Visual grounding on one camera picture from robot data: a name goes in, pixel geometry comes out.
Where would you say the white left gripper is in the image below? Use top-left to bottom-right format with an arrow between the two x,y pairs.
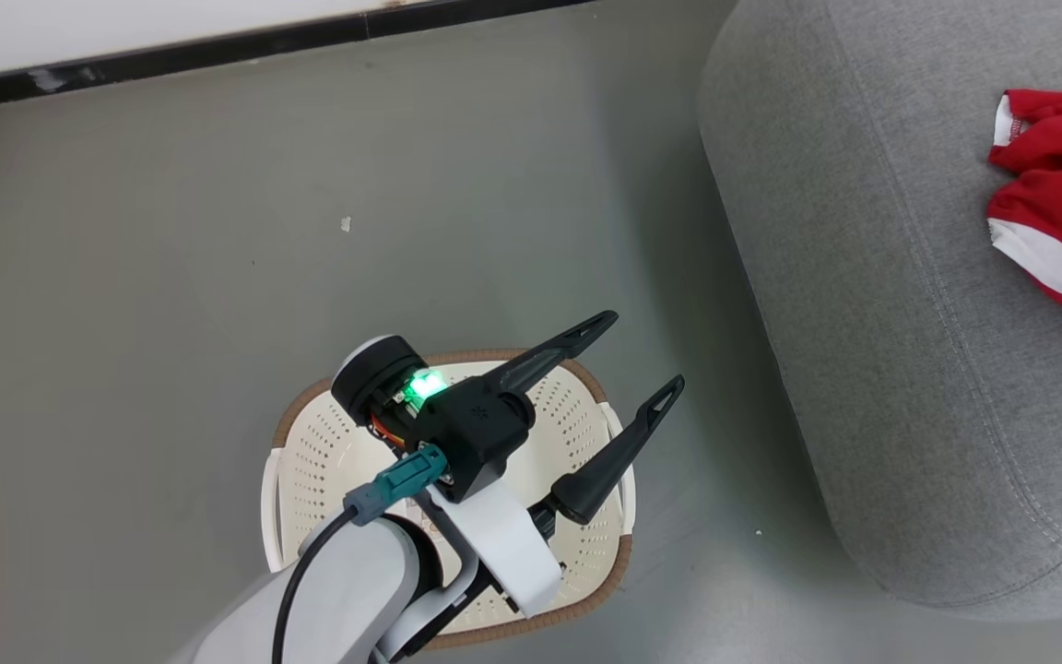
428,311 -> 687,620

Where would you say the cream perforated plastic laundry basket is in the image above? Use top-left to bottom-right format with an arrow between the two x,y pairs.
261,349 -> 636,650

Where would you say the grey fabric sofa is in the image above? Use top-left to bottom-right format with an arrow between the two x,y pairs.
697,0 -> 1062,622

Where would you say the black skirting board strip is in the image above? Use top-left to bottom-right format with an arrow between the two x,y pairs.
0,0 -> 592,111

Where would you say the black cable with teal plug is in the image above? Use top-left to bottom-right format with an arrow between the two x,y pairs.
272,444 -> 450,664

